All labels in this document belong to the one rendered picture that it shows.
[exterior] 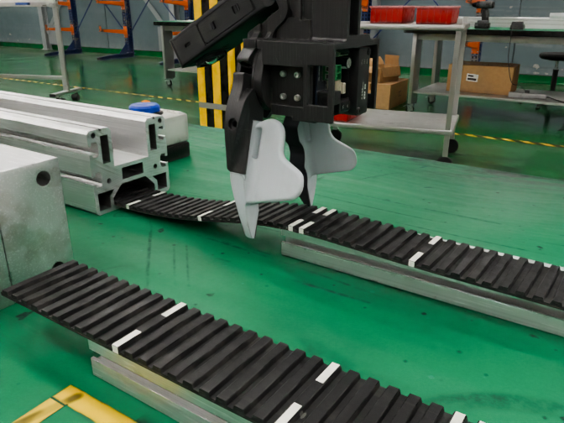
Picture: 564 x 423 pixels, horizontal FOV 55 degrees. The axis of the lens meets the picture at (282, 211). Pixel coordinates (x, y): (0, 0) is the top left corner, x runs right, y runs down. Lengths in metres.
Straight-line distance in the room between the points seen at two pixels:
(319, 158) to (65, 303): 0.24
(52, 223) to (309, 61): 0.22
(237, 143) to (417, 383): 0.20
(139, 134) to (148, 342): 0.34
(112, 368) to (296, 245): 0.19
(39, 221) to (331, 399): 0.25
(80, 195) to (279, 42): 0.28
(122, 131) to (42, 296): 0.30
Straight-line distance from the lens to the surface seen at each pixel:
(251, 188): 0.40
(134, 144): 0.61
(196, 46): 0.45
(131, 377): 0.31
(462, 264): 0.38
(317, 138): 0.46
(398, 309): 0.39
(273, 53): 0.39
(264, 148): 0.40
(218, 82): 3.86
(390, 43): 8.53
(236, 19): 0.42
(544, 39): 4.99
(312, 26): 0.39
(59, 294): 0.35
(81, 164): 0.56
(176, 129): 0.73
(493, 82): 5.27
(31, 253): 0.42
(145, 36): 11.51
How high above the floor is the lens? 0.98
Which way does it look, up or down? 21 degrees down
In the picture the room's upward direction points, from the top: straight up
